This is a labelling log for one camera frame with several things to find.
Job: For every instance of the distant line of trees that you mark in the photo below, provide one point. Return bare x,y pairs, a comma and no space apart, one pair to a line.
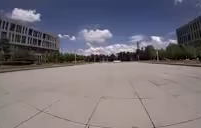
101,57

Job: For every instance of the white vehicle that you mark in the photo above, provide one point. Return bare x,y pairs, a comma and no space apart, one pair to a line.
116,61

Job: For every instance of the pale concrete slab plaza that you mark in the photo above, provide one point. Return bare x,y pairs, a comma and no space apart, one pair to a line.
104,86

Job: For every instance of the distant tower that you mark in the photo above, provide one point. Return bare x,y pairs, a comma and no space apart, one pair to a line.
138,46

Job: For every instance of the dark raised kerb strip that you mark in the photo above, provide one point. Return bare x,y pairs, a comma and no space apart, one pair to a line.
184,63
21,68

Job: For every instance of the row of green trees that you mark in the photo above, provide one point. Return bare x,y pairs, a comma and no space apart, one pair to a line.
21,56

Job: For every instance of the row of leafy trees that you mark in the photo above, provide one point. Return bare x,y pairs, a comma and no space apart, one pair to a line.
181,52

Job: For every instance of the pale multi-storey building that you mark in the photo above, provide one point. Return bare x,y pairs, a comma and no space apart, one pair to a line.
21,35

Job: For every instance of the dark glass multi-storey building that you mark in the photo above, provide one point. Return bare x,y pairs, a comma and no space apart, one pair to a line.
196,30

